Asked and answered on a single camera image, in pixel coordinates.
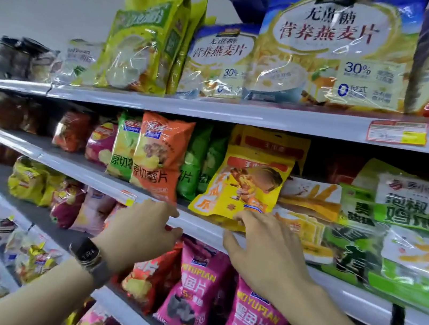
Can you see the white Qinqin chip bag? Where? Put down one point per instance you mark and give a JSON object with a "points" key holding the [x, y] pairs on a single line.
{"points": [[91, 210]]}

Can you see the yellow white multipack snack bag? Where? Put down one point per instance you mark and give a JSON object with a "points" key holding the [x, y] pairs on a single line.
{"points": [[308, 207]]}

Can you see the pale green multipack snack bag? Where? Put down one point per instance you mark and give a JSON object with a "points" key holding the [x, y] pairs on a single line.
{"points": [[384, 169]]}

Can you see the person's right hand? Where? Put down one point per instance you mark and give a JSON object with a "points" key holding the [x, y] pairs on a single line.
{"points": [[272, 258]]}

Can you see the smartwatch with grey band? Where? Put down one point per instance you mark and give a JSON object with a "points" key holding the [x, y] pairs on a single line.
{"points": [[88, 256]]}

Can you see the person's left forearm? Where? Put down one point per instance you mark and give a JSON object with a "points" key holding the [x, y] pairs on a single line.
{"points": [[35, 294]]}

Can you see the clear bag of orange snacks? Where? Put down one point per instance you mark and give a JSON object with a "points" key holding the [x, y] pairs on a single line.
{"points": [[1, 110], [31, 117]]}

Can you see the green white banded snack bag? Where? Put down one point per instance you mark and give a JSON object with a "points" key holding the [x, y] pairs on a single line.
{"points": [[355, 207]]}

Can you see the person's left hand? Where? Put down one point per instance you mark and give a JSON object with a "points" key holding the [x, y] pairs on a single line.
{"points": [[138, 233]]}

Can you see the white bowl print bag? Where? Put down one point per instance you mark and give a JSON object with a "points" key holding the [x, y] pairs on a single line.
{"points": [[78, 61]]}

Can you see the yellow orange white snack bag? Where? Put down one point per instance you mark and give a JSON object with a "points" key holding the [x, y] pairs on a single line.
{"points": [[242, 189], [270, 141]]}

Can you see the white green chicken feet pack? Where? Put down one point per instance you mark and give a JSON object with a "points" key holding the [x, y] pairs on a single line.
{"points": [[417, 241]]}

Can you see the red yellow chips snack bag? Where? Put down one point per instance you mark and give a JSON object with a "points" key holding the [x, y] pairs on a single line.
{"points": [[147, 279]]}

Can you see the white blue orange snack bag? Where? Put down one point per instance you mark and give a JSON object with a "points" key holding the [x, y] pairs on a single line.
{"points": [[13, 246]]}

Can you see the white cookie print snack bag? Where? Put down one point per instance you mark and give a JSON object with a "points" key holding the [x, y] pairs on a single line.
{"points": [[2, 232]]}

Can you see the large green chips snack bag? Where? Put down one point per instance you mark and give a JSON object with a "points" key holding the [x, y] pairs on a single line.
{"points": [[213, 160], [123, 146], [195, 157]]}

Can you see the grey store shelving unit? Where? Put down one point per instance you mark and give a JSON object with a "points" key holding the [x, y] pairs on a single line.
{"points": [[246, 112]]}

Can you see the red yellow price tag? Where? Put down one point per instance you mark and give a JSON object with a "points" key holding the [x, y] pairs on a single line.
{"points": [[397, 132], [127, 198]]}

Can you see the stack of dark wrapped packs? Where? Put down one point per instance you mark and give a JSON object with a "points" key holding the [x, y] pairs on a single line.
{"points": [[15, 60]]}

